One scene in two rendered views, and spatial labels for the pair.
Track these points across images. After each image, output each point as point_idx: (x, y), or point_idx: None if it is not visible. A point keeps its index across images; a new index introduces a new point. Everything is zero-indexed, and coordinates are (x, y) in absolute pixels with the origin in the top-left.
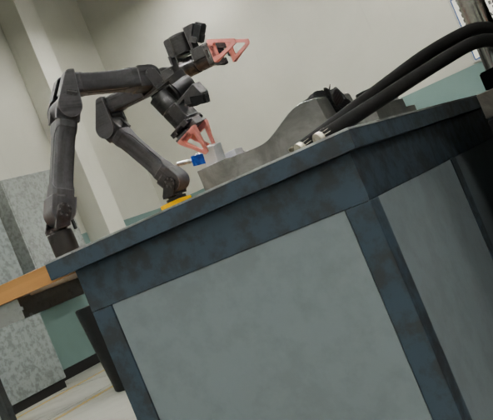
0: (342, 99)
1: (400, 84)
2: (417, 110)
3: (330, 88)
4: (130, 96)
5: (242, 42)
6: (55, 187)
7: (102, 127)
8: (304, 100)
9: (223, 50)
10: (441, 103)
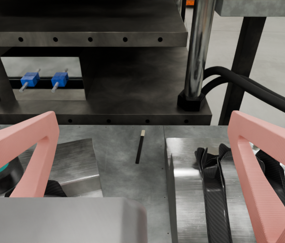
0: (205, 157)
1: None
2: None
3: (225, 148)
4: None
5: (42, 137)
6: None
7: None
8: (282, 167)
9: (277, 195)
10: (218, 125)
